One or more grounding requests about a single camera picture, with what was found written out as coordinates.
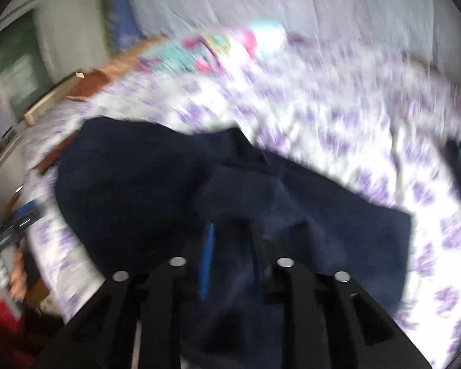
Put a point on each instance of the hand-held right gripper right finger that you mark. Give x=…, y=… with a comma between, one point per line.
x=292, y=280

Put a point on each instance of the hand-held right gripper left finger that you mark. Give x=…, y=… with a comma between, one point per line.
x=206, y=261

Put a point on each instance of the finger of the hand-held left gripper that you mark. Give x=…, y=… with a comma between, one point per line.
x=25, y=215

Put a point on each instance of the navy blue pants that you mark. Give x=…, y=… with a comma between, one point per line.
x=138, y=184

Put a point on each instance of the person's left hand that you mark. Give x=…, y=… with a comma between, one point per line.
x=17, y=280

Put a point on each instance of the light wooden board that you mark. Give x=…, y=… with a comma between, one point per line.
x=50, y=100

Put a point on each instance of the green door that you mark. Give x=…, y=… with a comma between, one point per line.
x=23, y=61

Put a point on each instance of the orange pillow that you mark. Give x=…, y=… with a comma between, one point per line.
x=100, y=78

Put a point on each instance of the purple floral bed sheet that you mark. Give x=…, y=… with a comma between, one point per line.
x=330, y=123

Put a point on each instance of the folded floral quilt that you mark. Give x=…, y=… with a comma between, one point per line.
x=215, y=44

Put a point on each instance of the blue patterned cloth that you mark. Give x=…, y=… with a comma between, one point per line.
x=123, y=11

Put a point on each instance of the white lace cover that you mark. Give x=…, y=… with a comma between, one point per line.
x=292, y=4

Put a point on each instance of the brown wooden bed rail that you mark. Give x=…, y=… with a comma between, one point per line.
x=52, y=161

